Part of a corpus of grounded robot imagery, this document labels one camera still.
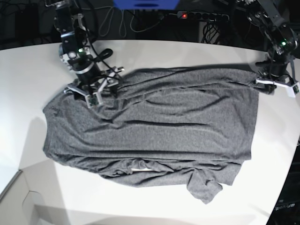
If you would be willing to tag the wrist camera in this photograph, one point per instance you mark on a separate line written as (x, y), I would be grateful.
(293, 90)
(93, 100)

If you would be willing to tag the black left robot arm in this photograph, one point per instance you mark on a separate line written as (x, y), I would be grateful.
(264, 14)

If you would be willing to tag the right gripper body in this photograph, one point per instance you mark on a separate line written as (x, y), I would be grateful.
(87, 81)

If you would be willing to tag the blue box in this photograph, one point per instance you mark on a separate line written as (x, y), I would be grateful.
(146, 4)

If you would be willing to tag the black power strip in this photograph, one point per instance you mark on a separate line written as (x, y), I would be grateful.
(203, 16)

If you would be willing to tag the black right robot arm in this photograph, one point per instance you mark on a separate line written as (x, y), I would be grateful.
(77, 52)

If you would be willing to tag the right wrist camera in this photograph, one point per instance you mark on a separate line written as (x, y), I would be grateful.
(93, 100)

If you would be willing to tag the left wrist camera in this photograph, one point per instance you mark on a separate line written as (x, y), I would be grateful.
(293, 90)

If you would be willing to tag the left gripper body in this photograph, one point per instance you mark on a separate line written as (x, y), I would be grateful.
(282, 70)

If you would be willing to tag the dark grey t-shirt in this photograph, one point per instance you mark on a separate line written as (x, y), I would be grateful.
(177, 126)

